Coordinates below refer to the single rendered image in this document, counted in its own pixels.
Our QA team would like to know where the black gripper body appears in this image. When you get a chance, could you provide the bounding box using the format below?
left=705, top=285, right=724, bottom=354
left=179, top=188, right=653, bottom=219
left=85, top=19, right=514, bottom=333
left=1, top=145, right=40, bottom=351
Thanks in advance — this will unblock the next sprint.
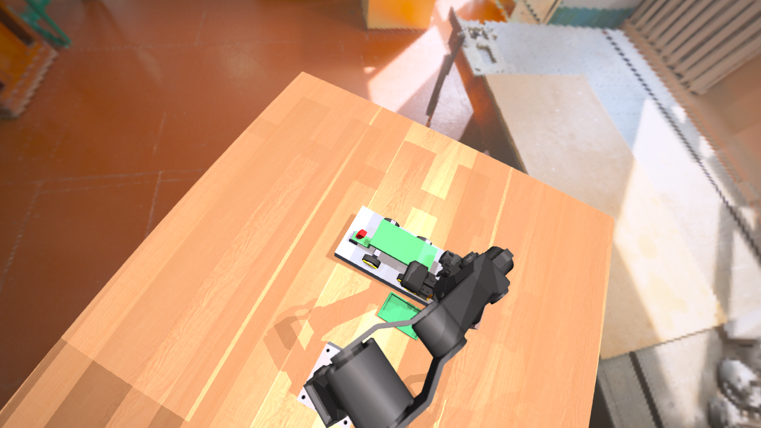
left=400, top=260, right=485, bottom=325

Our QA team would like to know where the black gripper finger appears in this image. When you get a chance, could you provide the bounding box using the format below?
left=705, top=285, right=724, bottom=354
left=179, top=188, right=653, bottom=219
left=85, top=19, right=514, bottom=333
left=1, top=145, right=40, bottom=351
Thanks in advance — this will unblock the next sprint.
left=416, top=271, right=436, bottom=300

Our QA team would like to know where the grey ramp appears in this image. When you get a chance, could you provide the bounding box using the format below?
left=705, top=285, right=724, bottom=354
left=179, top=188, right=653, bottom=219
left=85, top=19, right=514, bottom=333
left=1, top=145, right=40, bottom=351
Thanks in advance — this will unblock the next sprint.
left=334, top=206, right=444, bottom=306

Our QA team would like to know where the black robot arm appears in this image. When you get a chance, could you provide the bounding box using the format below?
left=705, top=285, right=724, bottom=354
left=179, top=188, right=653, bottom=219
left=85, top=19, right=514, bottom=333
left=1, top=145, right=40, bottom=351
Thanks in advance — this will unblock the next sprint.
left=303, top=246, right=514, bottom=428

